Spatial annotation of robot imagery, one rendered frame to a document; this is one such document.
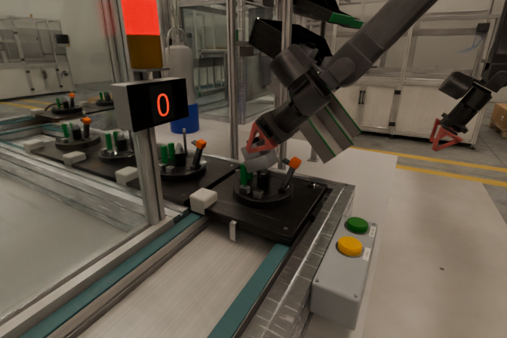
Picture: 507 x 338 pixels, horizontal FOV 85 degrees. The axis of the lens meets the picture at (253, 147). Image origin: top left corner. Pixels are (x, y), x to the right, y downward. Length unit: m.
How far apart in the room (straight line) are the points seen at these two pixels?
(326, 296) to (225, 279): 0.17
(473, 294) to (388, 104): 4.01
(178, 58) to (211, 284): 1.15
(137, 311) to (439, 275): 0.57
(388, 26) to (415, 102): 4.08
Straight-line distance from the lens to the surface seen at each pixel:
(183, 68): 1.48
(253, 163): 0.61
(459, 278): 0.74
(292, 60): 0.54
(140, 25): 0.48
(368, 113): 4.63
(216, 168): 0.79
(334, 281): 0.48
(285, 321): 0.42
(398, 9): 0.54
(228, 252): 0.58
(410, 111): 4.61
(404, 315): 0.61
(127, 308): 0.53
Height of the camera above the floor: 1.29
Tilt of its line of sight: 20 degrees down
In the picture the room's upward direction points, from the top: straight up
